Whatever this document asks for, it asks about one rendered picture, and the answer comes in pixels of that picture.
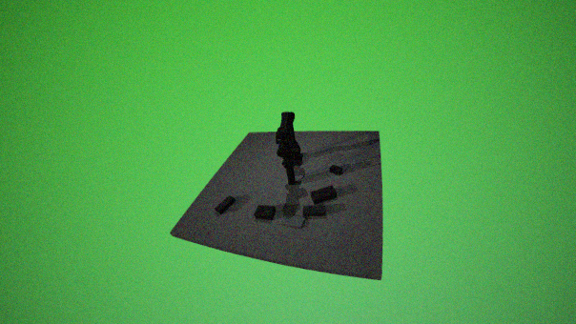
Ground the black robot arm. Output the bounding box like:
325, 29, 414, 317
276, 111, 300, 160

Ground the dark grey controller unit with green rocker switches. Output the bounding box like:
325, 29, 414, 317
286, 167, 296, 185

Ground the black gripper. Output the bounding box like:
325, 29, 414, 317
282, 149, 294, 172

